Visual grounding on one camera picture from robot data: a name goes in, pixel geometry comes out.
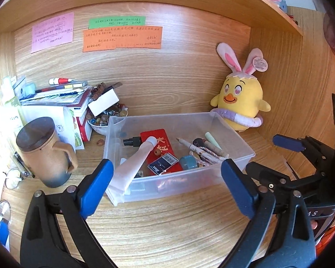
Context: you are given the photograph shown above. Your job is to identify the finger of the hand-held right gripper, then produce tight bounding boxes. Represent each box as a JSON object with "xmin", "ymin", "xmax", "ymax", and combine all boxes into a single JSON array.
[
  {"xmin": 272, "ymin": 134, "xmax": 335, "ymax": 172},
  {"xmin": 245, "ymin": 161, "xmax": 296, "ymax": 196}
]

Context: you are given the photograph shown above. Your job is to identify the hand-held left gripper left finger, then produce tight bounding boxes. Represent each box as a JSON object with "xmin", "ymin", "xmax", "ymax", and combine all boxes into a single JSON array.
[{"xmin": 19, "ymin": 159, "xmax": 116, "ymax": 268}]

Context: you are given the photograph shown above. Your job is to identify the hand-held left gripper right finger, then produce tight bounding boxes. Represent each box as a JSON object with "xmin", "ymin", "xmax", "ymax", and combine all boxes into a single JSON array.
[{"xmin": 219, "ymin": 159, "xmax": 316, "ymax": 268}]

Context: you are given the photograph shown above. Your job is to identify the white squeeze tube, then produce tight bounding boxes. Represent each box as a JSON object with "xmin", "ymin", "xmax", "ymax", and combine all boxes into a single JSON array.
[{"xmin": 112, "ymin": 136, "xmax": 158, "ymax": 194}]

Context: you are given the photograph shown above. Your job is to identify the pink braided cable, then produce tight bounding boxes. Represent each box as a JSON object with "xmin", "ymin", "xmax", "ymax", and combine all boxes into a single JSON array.
[{"xmin": 188, "ymin": 145, "xmax": 226, "ymax": 166}]

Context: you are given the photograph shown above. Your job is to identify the clear plastic storage bin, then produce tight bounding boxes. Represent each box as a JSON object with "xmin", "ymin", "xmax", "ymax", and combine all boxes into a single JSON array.
[{"xmin": 103, "ymin": 112, "xmax": 256, "ymax": 205}]

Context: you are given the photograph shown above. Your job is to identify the blue tape roll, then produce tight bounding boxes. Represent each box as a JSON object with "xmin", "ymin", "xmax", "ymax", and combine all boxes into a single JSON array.
[{"xmin": 179, "ymin": 155, "xmax": 199, "ymax": 171}]

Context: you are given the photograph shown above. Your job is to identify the pale green highlighter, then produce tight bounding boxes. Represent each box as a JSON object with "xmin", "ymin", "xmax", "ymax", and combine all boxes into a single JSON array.
[{"xmin": 204, "ymin": 132, "xmax": 222, "ymax": 150}]

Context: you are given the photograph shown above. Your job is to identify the white patterned pen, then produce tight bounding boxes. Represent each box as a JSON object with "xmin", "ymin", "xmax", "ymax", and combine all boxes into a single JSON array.
[{"xmin": 176, "ymin": 137, "xmax": 210, "ymax": 157}]

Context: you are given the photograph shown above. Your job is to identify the small blue barcode box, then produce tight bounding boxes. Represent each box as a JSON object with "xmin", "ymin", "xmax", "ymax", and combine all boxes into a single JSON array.
[{"xmin": 147, "ymin": 153, "xmax": 179, "ymax": 176}]

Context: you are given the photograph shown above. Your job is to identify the red tea packet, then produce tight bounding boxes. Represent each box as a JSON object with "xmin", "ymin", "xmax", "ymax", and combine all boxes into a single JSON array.
[{"xmin": 140, "ymin": 129, "xmax": 184, "ymax": 177}]

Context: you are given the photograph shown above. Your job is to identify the orange red clothing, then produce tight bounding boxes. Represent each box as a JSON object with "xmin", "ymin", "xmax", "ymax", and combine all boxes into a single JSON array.
[{"xmin": 315, "ymin": 229, "xmax": 335, "ymax": 257}]

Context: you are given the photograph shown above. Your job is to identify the tan ceramic mug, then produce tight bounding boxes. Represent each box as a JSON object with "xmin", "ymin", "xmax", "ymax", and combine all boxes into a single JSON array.
[{"xmin": 18, "ymin": 130, "xmax": 79, "ymax": 188}]

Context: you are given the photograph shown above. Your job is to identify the yellow chick plush toy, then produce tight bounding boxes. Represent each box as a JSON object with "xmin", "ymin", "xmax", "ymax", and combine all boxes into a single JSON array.
[{"xmin": 210, "ymin": 42, "xmax": 271, "ymax": 132}]

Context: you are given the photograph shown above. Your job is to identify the bowl of beads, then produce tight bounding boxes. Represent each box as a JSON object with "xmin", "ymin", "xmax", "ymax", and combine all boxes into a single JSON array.
[{"xmin": 86, "ymin": 105, "xmax": 129, "ymax": 135}]

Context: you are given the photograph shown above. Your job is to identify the white printed carton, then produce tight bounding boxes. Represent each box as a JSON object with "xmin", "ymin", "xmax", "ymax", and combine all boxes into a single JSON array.
[{"xmin": 21, "ymin": 105, "xmax": 84, "ymax": 150}]

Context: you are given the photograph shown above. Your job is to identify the black ballpoint pens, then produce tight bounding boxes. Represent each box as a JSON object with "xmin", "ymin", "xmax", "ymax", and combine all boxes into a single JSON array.
[{"xmin": 14, "ymin": 152, "xmax": 35, "ymax": 179}]

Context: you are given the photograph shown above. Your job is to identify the eyeglasses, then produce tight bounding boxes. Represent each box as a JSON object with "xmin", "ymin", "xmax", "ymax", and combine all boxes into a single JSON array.
[{"xmin": 4, "ymin": 167, "xmax": 25, "ymax": 190}]

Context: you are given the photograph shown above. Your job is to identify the dark wooden mug lid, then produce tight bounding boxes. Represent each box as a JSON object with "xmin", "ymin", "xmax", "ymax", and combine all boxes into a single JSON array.
[{"xmin": 16, "ymin": 117, "xmax": 56, "ymax": 153}]

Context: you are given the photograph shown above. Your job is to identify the small white box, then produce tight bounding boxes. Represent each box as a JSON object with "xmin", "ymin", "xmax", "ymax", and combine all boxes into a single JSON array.
[{"xmin": 88, "ymin": 89, "xmax": 120, "ymax": 117}]

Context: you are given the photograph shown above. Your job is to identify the stack of books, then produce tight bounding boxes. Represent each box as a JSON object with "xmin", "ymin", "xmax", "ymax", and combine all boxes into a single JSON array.
[{"xmin": 19, "ymin": 80, "xmax": 94, "ymax": 141}]

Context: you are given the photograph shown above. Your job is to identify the blue white card holder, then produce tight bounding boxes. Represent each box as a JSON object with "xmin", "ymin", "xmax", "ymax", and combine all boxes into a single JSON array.
[{"xmin": 0, "ymin": 207, "xmax": 12, "ymax": 253}]

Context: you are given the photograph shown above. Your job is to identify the yellow green spray bottle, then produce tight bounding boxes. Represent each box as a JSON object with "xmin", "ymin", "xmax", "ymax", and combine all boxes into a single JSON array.
[{"xmin": 1, "ymin": 77, "xmax": 27, "ymax": 130}]

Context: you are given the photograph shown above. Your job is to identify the red white marker pen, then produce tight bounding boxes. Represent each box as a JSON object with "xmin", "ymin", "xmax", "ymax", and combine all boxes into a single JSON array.
[{"xmin": 49, "ymin": 77, "xmax": 73, "ymax": 85}]

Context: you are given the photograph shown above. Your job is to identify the orange paper note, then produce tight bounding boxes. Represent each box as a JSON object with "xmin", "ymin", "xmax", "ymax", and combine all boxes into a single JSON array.
[{"xmin": 82, "ymin": 26, "xmax": 163, "ymax": 53}]

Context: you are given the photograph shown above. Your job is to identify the pink paper note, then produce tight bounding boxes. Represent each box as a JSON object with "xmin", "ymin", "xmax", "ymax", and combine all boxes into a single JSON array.
[{"xmin": 31, "ymin": 12, "xmax": 74, "ymax": 54}]

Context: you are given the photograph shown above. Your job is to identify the green paper note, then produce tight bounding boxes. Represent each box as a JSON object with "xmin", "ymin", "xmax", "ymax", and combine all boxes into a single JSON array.
[{"xmin": 88, "ymin": 16, "xmax": 146, "ymax": 26}]

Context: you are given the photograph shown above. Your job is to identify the brown bead bracelet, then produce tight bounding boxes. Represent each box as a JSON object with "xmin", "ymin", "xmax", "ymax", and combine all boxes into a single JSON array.
[{"xmin": 91, "ymin": 82, "xmax": 123, "ymax": 101}]

